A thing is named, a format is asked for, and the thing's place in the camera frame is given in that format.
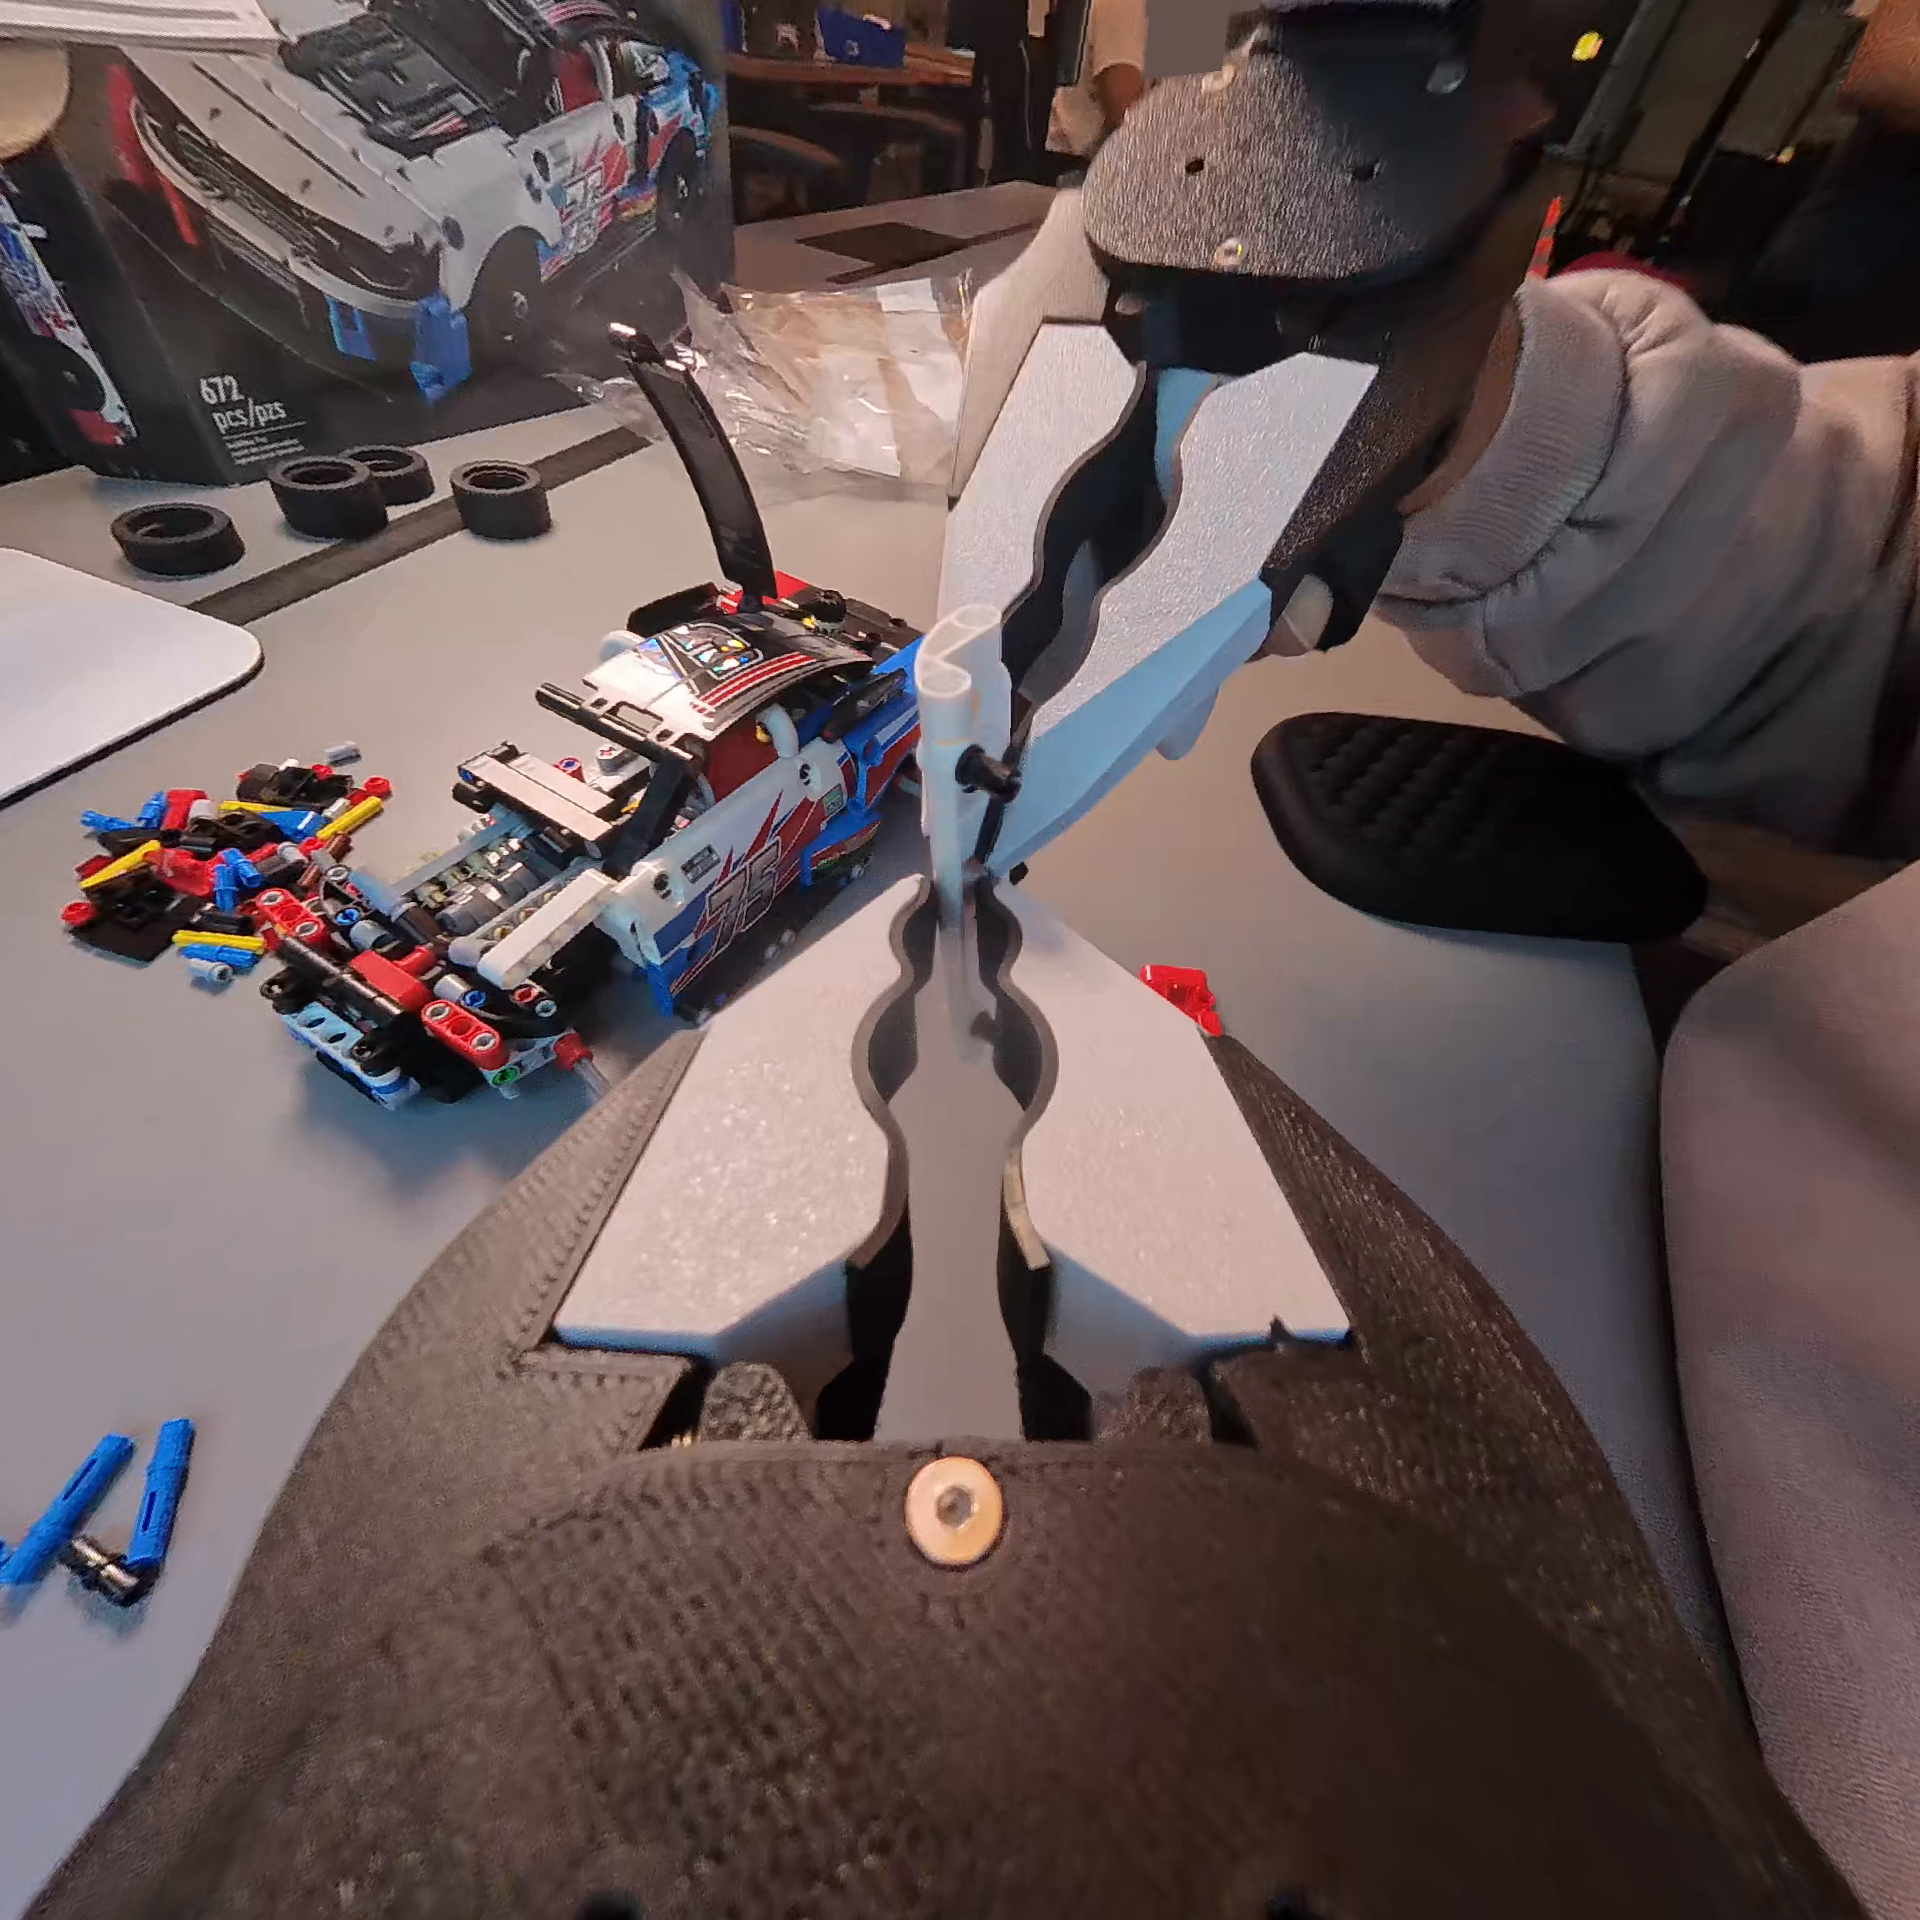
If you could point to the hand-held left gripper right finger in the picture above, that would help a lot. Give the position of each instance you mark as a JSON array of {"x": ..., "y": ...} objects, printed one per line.
[{"x": 1185, "y": 1184}]

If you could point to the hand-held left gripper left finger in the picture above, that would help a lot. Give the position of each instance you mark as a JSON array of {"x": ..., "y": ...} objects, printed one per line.
[{"x": 721, "y": 1184}]

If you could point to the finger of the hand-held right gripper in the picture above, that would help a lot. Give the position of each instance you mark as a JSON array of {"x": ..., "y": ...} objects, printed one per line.
[
  {"x": 1201, "y": 599},
  {"x": 1021, "y": 452}
]

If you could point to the black lego pin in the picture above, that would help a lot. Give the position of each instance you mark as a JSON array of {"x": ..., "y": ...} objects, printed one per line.
[{"x": 987, "y": 768}]

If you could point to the white lego panel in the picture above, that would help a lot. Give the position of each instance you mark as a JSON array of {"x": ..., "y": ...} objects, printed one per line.
[{"x": 945, "y": 722}]

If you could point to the lego race car model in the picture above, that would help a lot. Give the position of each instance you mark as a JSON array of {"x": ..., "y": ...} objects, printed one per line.
[{"x": 721, "y": 781}]

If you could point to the person's right forearm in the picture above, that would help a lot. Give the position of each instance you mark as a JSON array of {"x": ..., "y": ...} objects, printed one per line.
[{"x": 1652, "y": 525}]

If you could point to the red lego panel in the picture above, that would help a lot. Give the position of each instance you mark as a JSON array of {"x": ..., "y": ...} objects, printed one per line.
[{"x": 1177, "y": 991}]

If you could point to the pile of mixed lego pieces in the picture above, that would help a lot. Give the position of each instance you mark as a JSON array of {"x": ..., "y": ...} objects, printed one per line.
[{"x": 181, "y": 870}]

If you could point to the heap of small lego pins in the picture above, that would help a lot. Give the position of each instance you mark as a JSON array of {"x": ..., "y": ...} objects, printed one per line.
[{"x": 164, "y": 1485}]

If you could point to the lego set box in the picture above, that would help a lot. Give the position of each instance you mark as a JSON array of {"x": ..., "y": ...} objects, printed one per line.
[{"x": 300, "y": 226}]

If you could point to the lego instruction booklet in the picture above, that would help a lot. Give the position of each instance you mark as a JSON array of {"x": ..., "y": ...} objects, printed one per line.
[{"x": 149, "y": 14}]

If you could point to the person's right hand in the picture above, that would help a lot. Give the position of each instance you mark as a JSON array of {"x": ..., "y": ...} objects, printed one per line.
[{"x": 1301, "y": 619}]

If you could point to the clear plastic bags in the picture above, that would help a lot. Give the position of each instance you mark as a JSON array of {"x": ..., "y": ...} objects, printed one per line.
[{"x": 840, "y": 376}]

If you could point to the black chair armrest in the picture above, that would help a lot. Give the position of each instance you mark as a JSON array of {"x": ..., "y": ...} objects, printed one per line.
[{"x": 1470, "y": 827}]

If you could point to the white book stand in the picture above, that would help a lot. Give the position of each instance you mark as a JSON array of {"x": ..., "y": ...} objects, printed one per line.
[{"x": 105, "y": 661}]

